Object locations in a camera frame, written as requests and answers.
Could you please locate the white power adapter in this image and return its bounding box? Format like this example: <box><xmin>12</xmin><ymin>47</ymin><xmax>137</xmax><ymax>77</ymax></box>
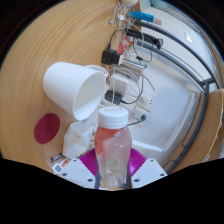
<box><xmin>109</xmin><ymin>73</ymin><xmax>129</xmax><ymax>96</ymax></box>

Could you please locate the black plug adapter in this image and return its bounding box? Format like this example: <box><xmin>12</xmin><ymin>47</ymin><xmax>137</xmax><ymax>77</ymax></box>
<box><xmin>104</xmin><ymin>89</ymin><xmax>124</xmax><ymax>105</ymax></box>

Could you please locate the clear plastic bottle white cap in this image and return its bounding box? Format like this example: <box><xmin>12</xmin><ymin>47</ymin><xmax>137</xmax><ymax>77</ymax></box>
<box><xmin>93</xmin><ymin>106</ymin><xmax>133</xmax><ymax>191</ymax></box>

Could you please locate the white tissue pack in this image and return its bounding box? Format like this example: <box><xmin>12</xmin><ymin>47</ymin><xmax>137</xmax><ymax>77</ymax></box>
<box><xmin>61</xmin><ymin>119</ymin><xmax>96</xmax><ymax>160</ymax></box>

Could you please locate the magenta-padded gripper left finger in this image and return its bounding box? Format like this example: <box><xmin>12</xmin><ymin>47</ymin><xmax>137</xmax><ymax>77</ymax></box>
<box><xmin>59</xmin><ymin>148</ymin><xmax>100</xmax><ymax>190</ymax></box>

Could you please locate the flat round red coaster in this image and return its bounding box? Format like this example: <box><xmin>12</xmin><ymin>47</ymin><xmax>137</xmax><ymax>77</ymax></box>
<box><xmin>33</xmin><ymin>112</ymin><xmax>61</xmax><ymax>145</ymax></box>

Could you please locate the grey metal desk frame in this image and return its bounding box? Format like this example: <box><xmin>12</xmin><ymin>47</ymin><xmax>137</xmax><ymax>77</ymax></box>
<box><xmin>133</xmin><ymin>19</ymin><xmax>224</xmax><ymax>174</ymax></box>

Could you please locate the white cup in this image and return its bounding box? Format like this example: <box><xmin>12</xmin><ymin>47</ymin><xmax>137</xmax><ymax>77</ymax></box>
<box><xmin>42</xmin><ymin>61</ymin><xmax>109</xmax><ymax>122</ymax></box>

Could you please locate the black electric shaver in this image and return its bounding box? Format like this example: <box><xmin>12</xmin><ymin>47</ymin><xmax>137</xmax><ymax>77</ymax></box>
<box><xmin>125</xmin><ymin>29</ymin><xmax>164</xmax><ymax>49</ymax></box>

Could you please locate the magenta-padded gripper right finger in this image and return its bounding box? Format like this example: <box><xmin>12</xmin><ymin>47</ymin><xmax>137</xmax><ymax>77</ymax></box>
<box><xmin>126</xmin><ymin>148</ymin><xmax>168</xmax><ymax>190</ymax></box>

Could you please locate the black charger block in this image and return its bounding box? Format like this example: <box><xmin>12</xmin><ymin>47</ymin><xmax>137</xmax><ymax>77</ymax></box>
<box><xmin>101</xmin><ymin>48</ymin><xmax>124</xmax><ymax>66</ymax></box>

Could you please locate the blue tube white cap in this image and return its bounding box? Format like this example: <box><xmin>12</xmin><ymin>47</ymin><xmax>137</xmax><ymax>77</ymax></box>
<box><xmin>128</xmin><ymin>10</ymin><xmax>163</xmax><ymax>26</ymax></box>

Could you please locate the small white digital thermometer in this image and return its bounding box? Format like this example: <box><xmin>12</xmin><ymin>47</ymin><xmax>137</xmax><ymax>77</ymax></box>
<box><xmin>52</xmin><ymin>159</ymin><xmax>69</xmax><ymax>175</ymax></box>

